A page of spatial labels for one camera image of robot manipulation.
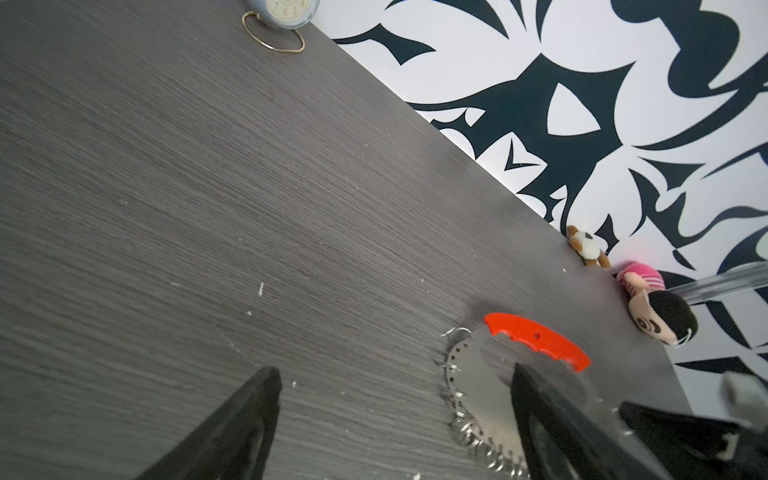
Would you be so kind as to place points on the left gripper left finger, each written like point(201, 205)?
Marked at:
point(234, 442)

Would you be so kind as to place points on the brown white plush toy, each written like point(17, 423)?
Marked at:
point(587, 247)

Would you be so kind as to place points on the pink black-haired doll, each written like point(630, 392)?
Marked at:
point(656, 311)

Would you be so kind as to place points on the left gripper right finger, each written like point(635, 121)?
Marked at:
point(568, 431)

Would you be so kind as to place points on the aluminium frame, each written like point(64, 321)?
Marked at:
point(749, 276)

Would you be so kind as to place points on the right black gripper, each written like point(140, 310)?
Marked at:
point(691, 447)

